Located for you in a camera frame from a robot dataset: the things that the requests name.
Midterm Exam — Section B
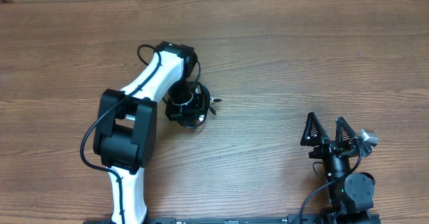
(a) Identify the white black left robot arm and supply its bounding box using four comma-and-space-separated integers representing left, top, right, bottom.
80, 42, 212, 223

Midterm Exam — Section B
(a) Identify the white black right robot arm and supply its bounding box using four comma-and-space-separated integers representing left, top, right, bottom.
298, 112, 381, 223

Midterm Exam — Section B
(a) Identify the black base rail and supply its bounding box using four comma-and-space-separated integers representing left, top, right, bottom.
83, 214, 381, 224

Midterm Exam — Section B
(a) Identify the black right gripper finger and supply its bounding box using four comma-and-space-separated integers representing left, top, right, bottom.
300, 112, 329, 147
335, 117, 356, 147

